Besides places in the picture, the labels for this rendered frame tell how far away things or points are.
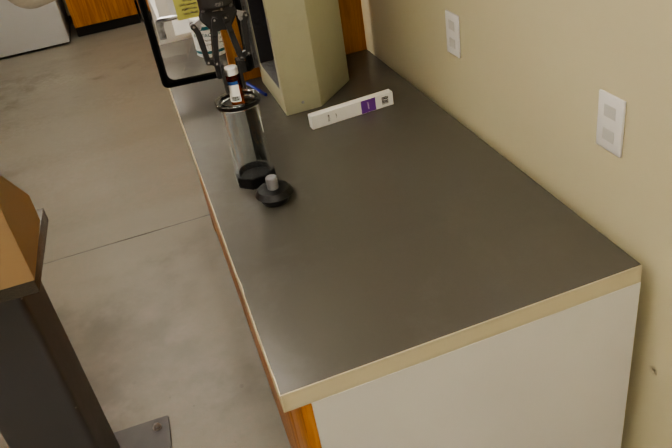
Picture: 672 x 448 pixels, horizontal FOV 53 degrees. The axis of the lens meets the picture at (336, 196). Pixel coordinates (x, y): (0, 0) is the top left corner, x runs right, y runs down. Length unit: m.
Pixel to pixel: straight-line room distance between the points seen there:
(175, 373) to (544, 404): 1.55
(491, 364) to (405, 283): 0.21
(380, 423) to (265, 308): 0.30
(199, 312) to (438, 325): 1.77
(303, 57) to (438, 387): 1.08
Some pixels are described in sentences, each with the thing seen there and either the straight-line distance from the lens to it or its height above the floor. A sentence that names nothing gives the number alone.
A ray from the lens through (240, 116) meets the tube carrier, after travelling 1.61.
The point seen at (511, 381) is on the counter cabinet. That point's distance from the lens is 1.37.
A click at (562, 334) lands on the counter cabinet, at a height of 0.84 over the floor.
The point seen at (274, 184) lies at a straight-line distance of 1.59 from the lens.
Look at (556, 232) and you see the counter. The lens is 1.44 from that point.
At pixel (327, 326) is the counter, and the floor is 0.94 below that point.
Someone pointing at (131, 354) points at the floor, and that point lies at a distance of 2.81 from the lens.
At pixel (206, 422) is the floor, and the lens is 2.45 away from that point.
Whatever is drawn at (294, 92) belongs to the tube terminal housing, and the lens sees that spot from 2.02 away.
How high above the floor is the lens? 1.78
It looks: 32 degrees down
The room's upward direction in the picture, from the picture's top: 10 degrees counter-clockwise
